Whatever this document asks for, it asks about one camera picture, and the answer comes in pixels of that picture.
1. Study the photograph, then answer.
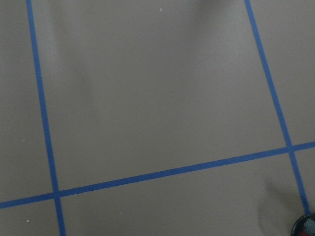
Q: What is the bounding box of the black mesh pen cup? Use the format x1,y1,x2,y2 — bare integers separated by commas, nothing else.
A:
290,213,315,236

